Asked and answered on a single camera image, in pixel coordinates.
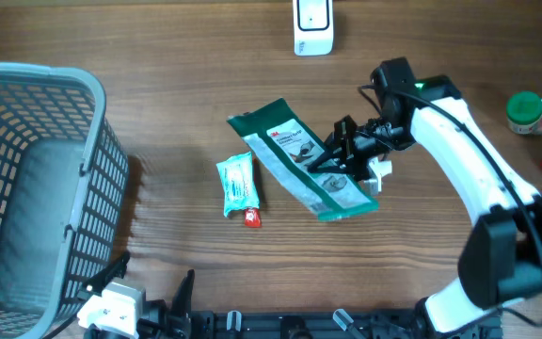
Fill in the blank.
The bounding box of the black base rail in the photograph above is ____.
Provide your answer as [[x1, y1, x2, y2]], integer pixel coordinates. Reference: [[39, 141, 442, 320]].
[[84, 308, 505, 339]]

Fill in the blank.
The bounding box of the green cap white jar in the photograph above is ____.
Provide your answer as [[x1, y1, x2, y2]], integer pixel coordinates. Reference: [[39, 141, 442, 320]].
[[506, 91, 542, 135]]

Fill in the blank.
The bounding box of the red stick sachet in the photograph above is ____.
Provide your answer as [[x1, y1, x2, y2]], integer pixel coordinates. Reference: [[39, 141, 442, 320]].
[[245, 156, 262, 228]]

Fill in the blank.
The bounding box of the green 3M gloves package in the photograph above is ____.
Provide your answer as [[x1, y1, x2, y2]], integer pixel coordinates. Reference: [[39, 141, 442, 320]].
[[228, 98, 379, 221]]

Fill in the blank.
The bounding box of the grey plastic shopping basket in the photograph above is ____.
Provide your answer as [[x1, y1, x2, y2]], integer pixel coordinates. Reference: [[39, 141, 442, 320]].
[[0, 62, 129, 338]]

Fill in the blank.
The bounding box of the white barcode scanner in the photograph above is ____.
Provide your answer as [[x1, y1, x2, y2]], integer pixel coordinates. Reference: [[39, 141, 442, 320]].
[[293, 0, 334, 57]]

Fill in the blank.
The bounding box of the teal wet wipes pack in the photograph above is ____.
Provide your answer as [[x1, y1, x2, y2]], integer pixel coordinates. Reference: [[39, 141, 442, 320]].
[[216, 152, 260, 218]]

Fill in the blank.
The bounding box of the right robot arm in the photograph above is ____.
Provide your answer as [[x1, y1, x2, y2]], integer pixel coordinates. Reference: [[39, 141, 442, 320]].
[[309, 57, 542, 338]]

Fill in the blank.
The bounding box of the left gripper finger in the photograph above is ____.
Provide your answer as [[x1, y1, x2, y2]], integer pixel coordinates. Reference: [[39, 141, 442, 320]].
[[170, 269, 195, 325], [76, 250, 131, 301]]

